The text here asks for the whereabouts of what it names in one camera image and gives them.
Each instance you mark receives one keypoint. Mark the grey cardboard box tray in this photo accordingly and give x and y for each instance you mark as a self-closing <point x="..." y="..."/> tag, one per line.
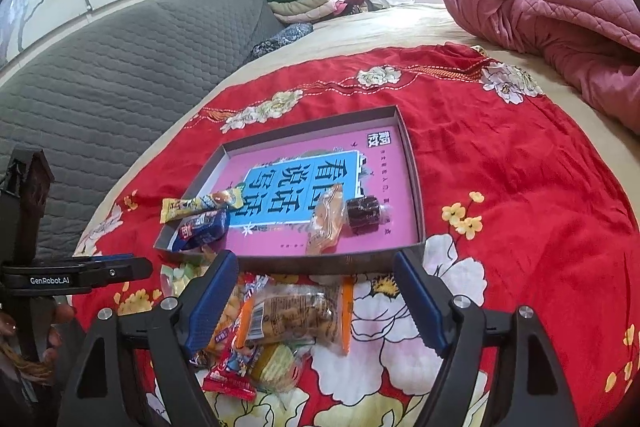
<point x="327" y="263"/>

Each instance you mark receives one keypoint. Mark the blue oreo style cookie packet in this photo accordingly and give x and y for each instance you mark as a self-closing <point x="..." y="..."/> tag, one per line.
<point x="204" y="229"/>

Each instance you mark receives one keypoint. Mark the red panda snack packet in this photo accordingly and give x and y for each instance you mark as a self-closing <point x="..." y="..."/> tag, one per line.
<point x="231" y="374"/>

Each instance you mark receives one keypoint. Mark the yellow cartoon snack packet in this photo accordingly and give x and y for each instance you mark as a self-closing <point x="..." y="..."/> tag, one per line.
<point x="175" y="209"/>

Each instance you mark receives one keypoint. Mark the dark patterned pillow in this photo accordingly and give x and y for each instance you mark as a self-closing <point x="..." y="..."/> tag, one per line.
<point x="283" y="38"/>

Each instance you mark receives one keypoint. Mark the puffed rice cracker packet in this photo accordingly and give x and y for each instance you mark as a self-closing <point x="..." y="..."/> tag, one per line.
<point x="229" y="315"/>

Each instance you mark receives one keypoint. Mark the dark brown cake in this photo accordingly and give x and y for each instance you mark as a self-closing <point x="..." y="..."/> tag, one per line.
<point x="366" y="214"/>

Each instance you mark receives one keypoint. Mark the grey quilted headboard cushion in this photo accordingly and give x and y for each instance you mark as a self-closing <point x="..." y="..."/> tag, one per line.
<point x="95" y="101"/>

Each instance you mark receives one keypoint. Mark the yellow round pastry packet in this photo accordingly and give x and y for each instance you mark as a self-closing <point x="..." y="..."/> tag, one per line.
<point x="279" y="366"/>

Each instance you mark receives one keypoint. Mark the green yellow pastry packet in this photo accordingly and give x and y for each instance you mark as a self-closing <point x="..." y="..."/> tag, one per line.
<point x="174" y="278"/>

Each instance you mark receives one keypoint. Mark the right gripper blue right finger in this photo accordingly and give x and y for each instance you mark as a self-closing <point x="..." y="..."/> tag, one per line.
<point x="427" y="299"/>

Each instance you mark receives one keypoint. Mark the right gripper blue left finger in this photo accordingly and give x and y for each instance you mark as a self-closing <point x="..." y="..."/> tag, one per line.
<point x="204" y="299"/>

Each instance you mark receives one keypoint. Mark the red floral cloth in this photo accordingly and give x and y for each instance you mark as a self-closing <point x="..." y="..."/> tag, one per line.
<point x="519" y="207"/>

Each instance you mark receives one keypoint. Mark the orange peach snack packet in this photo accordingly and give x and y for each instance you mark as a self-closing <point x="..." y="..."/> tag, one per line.
<point x="326" y="222"/>

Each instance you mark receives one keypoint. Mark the person left hand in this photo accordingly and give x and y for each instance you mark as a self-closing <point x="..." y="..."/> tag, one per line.
<point x="29" y="338"/>

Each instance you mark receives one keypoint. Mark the pink and blue book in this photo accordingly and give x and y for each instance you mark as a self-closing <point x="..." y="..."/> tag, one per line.
<point x="282" y="182"/>

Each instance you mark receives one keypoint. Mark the clear orange edged biscuit packet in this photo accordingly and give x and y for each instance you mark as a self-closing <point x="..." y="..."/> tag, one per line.
<point x="275" y="312"/>

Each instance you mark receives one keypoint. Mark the pink quilted blanket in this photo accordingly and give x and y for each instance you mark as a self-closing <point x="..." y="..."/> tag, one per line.
<point x="592" y="44"/>

